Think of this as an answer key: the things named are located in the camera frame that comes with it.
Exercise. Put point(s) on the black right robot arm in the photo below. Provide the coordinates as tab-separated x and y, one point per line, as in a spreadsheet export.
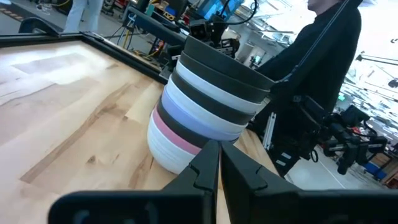
295	130

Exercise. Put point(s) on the teal box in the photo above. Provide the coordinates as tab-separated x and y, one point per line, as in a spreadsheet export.
150	9

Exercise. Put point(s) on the dark grey desk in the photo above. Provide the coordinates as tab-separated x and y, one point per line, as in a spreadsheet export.
155	28

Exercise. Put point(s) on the person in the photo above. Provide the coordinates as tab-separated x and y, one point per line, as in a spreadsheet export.
326	56
82	15

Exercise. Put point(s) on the blue screen display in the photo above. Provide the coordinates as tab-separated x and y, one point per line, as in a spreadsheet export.
217	7

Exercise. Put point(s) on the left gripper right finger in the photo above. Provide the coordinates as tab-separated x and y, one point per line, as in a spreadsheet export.
248	193

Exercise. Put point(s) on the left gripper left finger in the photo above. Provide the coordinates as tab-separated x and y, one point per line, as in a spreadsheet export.
192	193

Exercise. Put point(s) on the white bowl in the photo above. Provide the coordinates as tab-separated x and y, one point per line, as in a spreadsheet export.
168	155
222	91
211	116

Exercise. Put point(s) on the black metal table frame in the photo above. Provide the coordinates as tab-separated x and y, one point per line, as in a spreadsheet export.
124	56

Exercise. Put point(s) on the black bowl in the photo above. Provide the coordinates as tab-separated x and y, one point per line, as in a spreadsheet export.
222	78
224	63
186	133
217	104

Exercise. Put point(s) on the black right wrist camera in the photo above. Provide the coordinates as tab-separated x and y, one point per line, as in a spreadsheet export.
199	30

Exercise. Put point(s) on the purple bowl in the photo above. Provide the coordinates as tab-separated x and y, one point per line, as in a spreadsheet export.
202	125

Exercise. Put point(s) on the pink bowl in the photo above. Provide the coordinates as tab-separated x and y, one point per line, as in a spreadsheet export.
175	140

